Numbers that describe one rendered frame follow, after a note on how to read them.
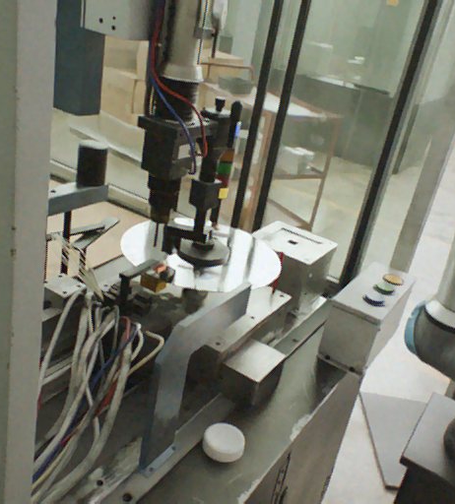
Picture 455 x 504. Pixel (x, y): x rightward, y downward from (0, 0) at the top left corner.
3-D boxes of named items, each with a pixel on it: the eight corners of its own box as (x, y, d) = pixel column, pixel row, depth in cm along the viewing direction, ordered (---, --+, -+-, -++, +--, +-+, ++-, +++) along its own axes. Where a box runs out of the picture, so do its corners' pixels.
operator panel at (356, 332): (357, 311, 150) (374, 260, 144) (399, 329, 145) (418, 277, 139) (315, 356, 127) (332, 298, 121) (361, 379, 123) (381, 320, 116)
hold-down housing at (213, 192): (202, 201, 110) (221, 93, 101) (221, 210, 107) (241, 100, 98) (182, 205, 106) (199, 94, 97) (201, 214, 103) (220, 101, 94)
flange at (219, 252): (220, 240, 125) (222, 229, 124) (234, 264, 115) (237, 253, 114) (170, 238, 121) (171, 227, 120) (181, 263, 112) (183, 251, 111)
